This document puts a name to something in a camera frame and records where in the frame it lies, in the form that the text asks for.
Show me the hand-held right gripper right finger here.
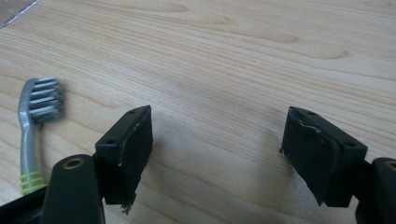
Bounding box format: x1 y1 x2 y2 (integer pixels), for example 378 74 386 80
279 105 369 208

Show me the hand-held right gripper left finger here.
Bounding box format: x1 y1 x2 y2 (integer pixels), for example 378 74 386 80
94 105 154 216

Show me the grey toothbrush with green rings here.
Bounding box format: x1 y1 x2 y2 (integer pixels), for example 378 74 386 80
17 77 64 196

